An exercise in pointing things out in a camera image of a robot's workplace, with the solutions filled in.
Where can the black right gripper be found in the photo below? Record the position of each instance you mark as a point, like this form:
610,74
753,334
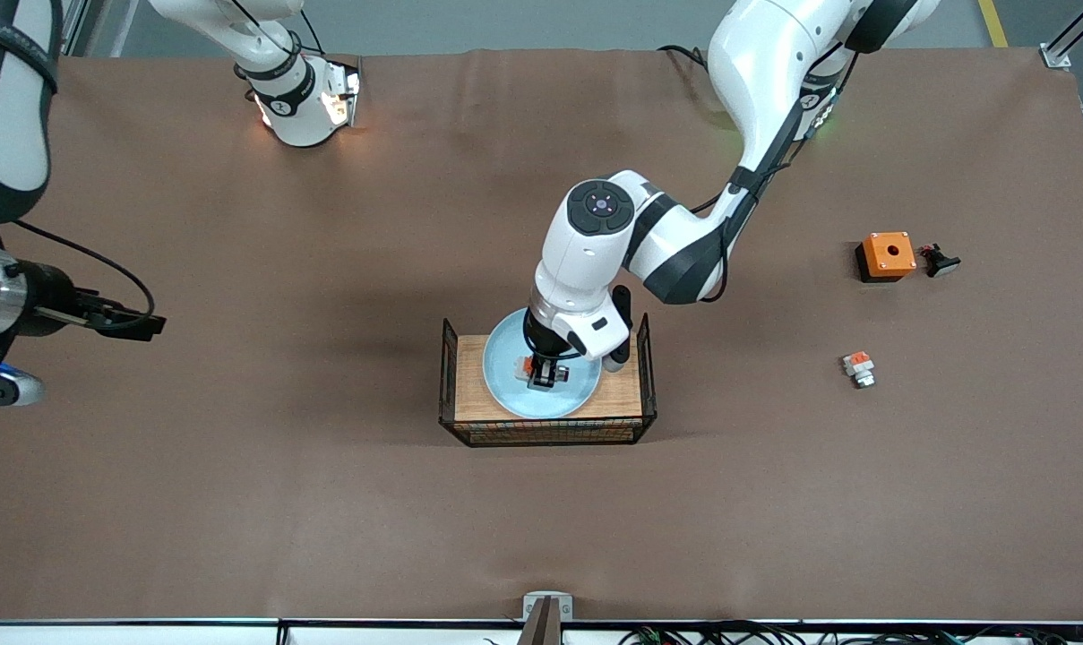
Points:
50,294

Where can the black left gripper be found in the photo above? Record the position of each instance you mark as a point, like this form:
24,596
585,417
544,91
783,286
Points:
538,339

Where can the orange white part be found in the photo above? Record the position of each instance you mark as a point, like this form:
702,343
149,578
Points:
858,365
524,365

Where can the light blue plate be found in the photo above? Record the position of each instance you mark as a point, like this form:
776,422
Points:
505,394

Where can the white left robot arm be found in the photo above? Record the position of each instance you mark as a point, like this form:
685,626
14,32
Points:
586,260

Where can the wooden board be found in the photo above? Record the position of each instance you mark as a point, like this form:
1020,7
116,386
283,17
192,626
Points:
469,376

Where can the brown table cover sheet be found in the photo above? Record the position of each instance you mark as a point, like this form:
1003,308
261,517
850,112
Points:
236,493

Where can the aluminium extrusion beam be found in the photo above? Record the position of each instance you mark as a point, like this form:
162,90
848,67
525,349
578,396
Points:
541,632

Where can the black table edge strip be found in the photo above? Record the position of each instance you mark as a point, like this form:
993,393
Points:
147,621

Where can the orange white part on table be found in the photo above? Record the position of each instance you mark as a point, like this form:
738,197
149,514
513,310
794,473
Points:
858,365

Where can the silver corner bracket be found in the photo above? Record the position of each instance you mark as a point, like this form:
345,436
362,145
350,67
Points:
532,607

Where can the aluminium frame post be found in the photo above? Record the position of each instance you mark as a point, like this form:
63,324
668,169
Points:
1056,55
77,27

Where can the orange button enclosure box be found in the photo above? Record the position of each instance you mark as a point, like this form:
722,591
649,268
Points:
901,262

